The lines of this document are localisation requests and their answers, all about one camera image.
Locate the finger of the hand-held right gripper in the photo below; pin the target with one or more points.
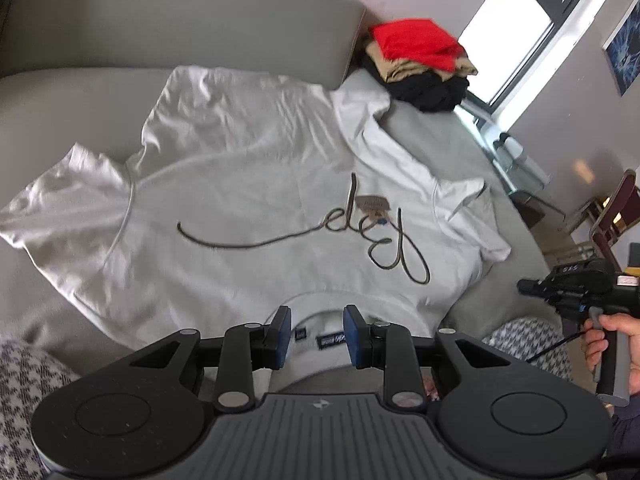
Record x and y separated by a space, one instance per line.
532 287

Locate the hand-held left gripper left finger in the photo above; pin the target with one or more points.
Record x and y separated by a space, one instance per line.
282 335

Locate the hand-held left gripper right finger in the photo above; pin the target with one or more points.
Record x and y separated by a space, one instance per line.
352 335

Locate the white t-shirt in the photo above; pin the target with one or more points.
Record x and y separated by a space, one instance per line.
225 185

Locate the person's right hand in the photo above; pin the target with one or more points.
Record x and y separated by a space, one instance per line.
627 325

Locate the dark red chair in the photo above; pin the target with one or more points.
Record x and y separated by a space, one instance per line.
607 240

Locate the glass table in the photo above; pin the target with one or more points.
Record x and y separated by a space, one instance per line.
525 175

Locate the brown paper hang tag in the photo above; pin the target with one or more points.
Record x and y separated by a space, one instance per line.
375 205

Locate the clear water bottle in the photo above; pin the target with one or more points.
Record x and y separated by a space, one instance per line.
510 147

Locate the person's dark top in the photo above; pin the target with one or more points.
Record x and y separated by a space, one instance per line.
627 445

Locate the black folded garment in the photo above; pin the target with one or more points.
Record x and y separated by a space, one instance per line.
430 92

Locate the person's houndstooth pants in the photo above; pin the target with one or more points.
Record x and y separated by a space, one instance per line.
30 385

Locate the window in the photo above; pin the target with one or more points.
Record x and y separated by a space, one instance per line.
510 30

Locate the red folded garment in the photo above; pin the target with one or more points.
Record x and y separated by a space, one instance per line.
415 40

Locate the grey sofa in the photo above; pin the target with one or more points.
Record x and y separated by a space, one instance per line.
150 20

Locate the wall poster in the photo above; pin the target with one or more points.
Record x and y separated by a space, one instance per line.
625 55

